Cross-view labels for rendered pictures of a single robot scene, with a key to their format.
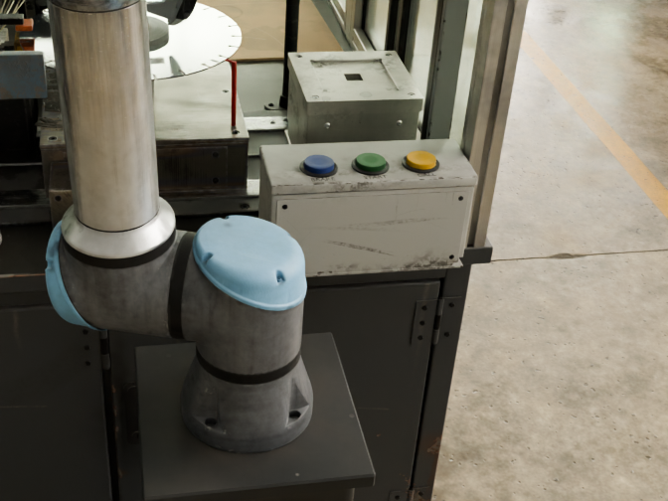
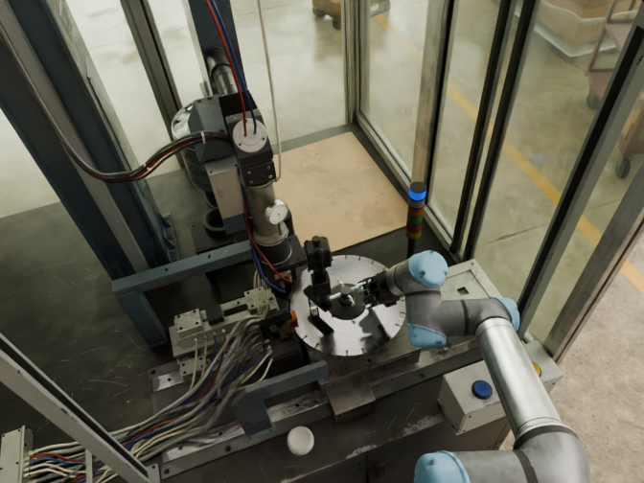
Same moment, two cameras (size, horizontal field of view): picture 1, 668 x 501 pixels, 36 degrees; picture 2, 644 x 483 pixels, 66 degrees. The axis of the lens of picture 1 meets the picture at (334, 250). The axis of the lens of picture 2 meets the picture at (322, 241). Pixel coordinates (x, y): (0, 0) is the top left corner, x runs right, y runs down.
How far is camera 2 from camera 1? 95 cm
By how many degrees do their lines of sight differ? 15
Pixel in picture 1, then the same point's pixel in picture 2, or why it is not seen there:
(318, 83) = not seen: hidden behind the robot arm
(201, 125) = (393, 343)
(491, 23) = (577, 316)
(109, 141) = not seen: outside the picture
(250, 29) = (361, 209)
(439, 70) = (528, 310)
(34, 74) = (322, 371)
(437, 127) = (522, 327)
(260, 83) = (385, 259)
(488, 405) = not seen: hidden behind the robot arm
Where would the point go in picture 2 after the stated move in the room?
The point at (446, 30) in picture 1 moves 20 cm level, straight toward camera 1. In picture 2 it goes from (535, 296) to (561, 371)
